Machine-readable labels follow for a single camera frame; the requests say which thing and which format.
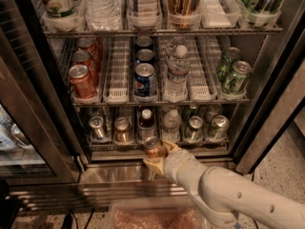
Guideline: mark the orange soda can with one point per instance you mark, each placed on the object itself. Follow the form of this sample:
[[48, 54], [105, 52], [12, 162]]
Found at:
[[154, 147], [122, 130]]

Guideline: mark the silver can bottom shelf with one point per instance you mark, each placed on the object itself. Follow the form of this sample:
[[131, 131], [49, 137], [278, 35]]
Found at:
[[98, 127]]

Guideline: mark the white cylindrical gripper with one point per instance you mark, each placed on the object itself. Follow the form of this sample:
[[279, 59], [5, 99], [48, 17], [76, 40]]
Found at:
[[173, 164]]

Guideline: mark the middle shelf water bottle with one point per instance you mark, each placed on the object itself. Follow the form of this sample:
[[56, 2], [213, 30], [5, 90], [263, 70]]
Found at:
[[178, 70]]

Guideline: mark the empty white tray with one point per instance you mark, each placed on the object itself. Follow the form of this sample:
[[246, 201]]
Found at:
[[201, 83], [219, 13], [116, 87]]

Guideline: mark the empty white tray middle right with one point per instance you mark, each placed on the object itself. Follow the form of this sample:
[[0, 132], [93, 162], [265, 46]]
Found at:
[[201, 83]]

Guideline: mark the red soda can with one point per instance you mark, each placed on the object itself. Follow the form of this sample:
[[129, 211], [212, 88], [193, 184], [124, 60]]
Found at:
[[85, 58], [88, 44], [82, 81]]

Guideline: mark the steel fridge base grille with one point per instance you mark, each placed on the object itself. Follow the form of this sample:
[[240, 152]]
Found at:
[[97, 188]]

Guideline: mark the empty white tray middle left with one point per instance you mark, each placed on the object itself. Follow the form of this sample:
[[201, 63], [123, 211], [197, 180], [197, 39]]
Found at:
[[116, 87]]

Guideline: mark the blue pepsi can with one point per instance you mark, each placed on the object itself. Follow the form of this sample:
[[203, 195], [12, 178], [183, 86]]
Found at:
[[144, 80], [143, 42], [144, 56]]

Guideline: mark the green can bottom left front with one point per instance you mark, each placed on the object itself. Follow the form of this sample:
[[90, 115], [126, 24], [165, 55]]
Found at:
[[193, 130]]

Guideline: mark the bottom shelf water bottle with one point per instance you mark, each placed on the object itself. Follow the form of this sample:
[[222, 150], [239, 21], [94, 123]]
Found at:
[[170, 126]]

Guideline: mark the clear plastic bin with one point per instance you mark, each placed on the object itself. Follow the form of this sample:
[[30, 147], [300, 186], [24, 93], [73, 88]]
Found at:
[[155, 213]]

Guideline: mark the empty white tray top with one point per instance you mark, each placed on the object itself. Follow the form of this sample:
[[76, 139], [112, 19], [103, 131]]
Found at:
[[219, 13]]

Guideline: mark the glass fridge door left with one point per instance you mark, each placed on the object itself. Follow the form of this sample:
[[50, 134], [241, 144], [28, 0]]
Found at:
[[35, 94]]

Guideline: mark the middle red soda can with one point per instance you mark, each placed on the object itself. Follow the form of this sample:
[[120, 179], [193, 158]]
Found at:
[[85, 58]]

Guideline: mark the rear blue pepsi can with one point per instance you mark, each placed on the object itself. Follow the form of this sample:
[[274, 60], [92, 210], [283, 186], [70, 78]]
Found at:
[[143, 42]]

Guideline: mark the front green can middle shelf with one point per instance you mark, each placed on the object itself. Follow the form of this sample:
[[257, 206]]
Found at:
[[237, 77]]

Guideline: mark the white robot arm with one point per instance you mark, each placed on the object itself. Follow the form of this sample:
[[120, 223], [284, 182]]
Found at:
[[221, 194]]

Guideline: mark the rear red soda can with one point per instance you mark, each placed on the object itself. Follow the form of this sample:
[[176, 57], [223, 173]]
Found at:
[[88, 44]]

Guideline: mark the dark drink bottle white cap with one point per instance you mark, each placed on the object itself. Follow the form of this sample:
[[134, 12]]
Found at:
[[147, 126]]

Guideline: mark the middle blue pepsi can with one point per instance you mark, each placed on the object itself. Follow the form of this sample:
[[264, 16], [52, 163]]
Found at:
[[144, 56]]

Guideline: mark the front blue pepsi can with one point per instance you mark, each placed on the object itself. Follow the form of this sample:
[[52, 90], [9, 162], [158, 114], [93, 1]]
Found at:
[[144, 80]]

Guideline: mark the rear green can middle shelf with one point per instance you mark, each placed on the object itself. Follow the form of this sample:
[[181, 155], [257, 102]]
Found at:
[[228, 57]]

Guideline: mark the white labelled top bottle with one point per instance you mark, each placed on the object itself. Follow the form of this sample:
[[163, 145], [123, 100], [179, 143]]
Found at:
[[143, 13]]

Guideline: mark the green can bottom right front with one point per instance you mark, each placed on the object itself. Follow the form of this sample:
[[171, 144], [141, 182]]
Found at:
[[218, 128]]

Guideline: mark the front red soda can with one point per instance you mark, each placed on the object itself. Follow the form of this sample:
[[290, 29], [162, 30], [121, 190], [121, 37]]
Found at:
[[82, 81]]

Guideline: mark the open fridge door right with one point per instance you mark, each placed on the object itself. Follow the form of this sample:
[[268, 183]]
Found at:
[[277, 95]]

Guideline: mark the shelf water bottle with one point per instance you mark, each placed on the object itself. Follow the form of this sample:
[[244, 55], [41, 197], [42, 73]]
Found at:
[[178, 70], [103, 15], [170, 126]]

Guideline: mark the top shelf water bottle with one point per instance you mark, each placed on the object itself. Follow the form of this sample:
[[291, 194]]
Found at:
[[103, 15]]

